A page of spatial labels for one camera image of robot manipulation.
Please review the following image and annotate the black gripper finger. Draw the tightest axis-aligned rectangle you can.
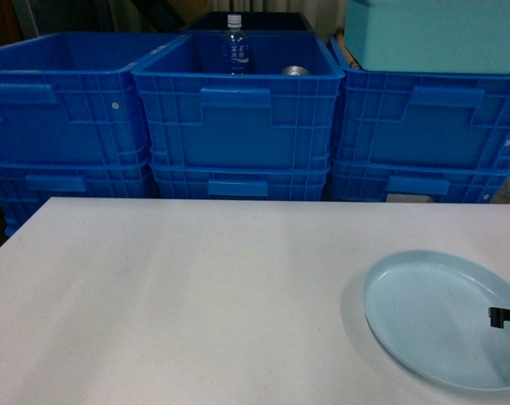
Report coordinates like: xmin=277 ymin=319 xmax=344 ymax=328
xmin=488 ymin=307 xmax=510 ymax=328

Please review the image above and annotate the light blue round tray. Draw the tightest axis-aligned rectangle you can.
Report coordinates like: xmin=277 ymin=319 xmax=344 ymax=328
xmin=362 ymin=251 xmax=510 ymax=392

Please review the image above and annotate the blue crate lower right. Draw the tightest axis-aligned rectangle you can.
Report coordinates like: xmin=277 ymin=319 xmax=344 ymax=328
xmin=328 ymin=160 xmax=510 ymax=203

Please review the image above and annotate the blue crate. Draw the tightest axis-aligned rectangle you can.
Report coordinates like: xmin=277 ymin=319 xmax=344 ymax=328
xmin=0 ymin=32 xmax=176 ymax=165
xmin=0 ymin=162 xmax=159 ymax=236
xmin=151 ymin=164 xmax=330 ymax=201
xmin=132 ymin=32 xmax=343 ymax=170
xmin=328 ymin=38 xmax=510 ymax=171
xmin=328 ymin=160 xmax=510 ymax=203

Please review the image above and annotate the blue crate upper right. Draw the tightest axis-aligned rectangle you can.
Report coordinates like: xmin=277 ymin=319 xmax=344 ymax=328
xmin=328 ymin=38 xmax=510 ymax=171

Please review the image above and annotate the teal foam box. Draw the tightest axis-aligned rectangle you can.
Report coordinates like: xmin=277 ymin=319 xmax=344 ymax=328
xmin=344 ymin=1 xmax=510 ymax=74

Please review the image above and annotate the blue crate upper middle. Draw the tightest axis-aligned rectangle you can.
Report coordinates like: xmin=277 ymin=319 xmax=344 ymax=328
xmin=132 ymin=32 xmax=343 ymax=170

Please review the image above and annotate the silver metal can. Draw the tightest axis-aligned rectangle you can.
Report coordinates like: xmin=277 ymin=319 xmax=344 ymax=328
xmin=281 ymin=65 xmax=311 ymax=76

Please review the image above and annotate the blue crate lower middle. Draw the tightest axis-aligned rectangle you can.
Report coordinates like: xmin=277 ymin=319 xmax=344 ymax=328
xmin=151 ymin=164 xmax=330 ymax=201

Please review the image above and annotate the clear water bottle blue label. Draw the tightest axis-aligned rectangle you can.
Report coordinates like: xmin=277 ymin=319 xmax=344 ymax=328
xmin=222 ymin=13 xmax=250 ymax=75

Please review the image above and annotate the dark crate behind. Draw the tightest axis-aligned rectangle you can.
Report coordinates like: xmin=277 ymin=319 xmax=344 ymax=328
xmin=181 ymin=12 xmax=314 ymax=32

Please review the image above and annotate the blue crate upper left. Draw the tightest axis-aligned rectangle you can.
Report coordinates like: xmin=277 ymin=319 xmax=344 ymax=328
xmin=0 ymin=32 xmax=176 ymax=165

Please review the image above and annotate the blue crate lower left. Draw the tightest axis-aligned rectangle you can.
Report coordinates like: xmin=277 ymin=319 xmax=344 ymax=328
xmin=0 ymin=162 xmax=159 ymax=236

